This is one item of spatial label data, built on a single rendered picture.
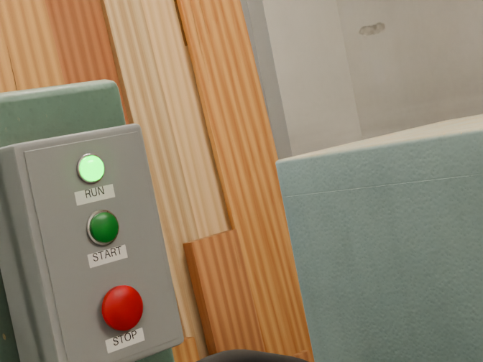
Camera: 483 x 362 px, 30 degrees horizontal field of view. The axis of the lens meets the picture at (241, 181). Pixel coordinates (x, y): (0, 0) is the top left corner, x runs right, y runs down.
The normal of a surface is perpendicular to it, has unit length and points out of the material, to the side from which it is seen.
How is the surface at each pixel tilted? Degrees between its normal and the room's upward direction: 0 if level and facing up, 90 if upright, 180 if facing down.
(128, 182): 90
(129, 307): 90
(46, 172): 90
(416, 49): 90
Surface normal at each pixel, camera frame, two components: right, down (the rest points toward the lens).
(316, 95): 0.67, -0.09
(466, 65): -0.72, 0.18
